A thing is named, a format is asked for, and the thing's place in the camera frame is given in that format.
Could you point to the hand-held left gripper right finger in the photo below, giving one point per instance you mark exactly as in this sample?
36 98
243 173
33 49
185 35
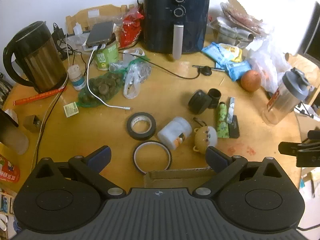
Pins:
217 158

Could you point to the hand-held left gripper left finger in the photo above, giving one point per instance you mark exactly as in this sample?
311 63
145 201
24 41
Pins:
100 158

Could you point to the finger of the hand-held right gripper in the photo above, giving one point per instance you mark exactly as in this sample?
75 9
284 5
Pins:
290 147
313 134

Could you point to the green patterned small bottle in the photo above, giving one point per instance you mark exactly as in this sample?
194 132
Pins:
222 125

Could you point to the black tape roll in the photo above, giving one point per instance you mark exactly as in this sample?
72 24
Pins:
131 130

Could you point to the clear shaker bottle grey lid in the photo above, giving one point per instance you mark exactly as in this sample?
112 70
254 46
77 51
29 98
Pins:
282 100

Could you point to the white plastic jar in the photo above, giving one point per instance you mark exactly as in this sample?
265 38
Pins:
172 132

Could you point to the small green label packet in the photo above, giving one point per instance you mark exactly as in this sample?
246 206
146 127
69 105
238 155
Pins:
70 109

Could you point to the black caster wheel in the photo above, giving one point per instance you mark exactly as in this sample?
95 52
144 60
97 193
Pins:
198 101

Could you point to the green mesh bag dark discs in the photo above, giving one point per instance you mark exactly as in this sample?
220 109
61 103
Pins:
102 87

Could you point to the orange fruit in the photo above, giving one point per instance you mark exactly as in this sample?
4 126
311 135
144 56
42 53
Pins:
250 80

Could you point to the wooden toothpick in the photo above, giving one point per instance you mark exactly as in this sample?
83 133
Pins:
222 80

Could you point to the frosted plastic cup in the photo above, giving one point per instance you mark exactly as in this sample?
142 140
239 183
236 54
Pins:
17 142

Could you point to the white pill bottle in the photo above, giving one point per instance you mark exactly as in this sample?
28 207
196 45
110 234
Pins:
75 77

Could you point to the red paper stick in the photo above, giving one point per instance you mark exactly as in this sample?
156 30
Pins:
40 96

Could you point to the translucent white plastic bag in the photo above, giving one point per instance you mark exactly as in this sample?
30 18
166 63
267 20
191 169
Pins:
267 60

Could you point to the crumpled clear plastic bag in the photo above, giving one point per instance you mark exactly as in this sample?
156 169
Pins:
136 77

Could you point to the blue snack packet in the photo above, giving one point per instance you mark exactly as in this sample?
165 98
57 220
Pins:
216 52
237 70

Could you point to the red printed package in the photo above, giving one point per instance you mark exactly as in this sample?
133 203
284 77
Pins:
7 172

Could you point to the black monitor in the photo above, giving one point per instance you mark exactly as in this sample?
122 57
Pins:
312 35

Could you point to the green label can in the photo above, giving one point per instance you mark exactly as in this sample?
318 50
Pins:
106 57

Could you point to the yellow snack packet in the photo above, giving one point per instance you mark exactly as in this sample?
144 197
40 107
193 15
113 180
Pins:
236 53

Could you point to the dark electric kettle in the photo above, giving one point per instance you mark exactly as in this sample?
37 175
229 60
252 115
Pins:
37 55

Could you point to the grey power bank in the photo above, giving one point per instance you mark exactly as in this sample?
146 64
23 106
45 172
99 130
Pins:
100 32

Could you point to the metal pot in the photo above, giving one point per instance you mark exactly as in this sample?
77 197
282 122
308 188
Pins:
230 33

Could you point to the black power adapter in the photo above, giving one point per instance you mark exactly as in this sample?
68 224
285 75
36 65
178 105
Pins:
59 33

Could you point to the white charger plug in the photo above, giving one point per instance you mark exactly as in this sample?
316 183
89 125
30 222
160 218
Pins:
78 28

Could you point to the red snack bag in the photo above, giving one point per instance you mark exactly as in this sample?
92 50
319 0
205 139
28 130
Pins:
130 28

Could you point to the bagged flatbread stack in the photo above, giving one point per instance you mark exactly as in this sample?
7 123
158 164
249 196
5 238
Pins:
240 15

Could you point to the dark air fryer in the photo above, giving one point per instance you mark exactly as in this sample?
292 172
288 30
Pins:
160 17

